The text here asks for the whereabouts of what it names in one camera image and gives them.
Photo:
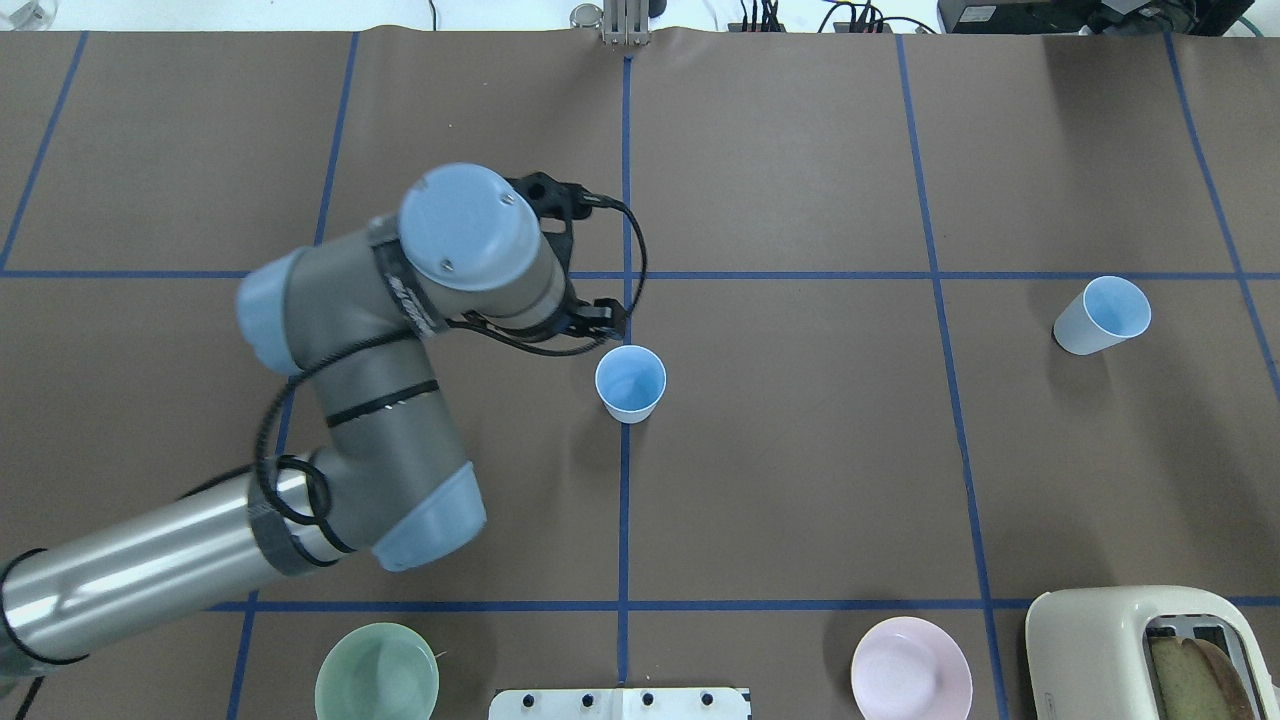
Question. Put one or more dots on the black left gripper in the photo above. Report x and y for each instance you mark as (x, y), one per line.
(600, 312)

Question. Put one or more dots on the blue cup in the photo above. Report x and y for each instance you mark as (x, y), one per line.
(630, 381)

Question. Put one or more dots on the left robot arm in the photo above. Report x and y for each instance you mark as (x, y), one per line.
(358, 450)

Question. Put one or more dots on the blue cup near right arm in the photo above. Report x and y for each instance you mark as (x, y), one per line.
(1109, 310)

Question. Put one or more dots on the small metal cylinder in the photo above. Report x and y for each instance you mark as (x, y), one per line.
(586, 16)

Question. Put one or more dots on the green bowl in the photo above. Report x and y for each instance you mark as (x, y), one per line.
(378, 671)

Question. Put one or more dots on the pink bowl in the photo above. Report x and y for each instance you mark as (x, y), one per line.
(910, 668)

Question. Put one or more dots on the cream toaster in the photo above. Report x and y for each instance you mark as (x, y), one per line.
(1145, 652)

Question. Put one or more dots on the toast slice in toaster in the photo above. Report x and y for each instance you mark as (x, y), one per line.
(1195, 680)

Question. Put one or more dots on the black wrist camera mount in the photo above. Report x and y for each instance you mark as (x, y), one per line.
(566, 203)

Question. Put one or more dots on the aluminium frame post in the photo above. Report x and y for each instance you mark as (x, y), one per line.
(625, 23)

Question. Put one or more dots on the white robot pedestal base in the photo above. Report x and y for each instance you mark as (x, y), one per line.
(623, 703)

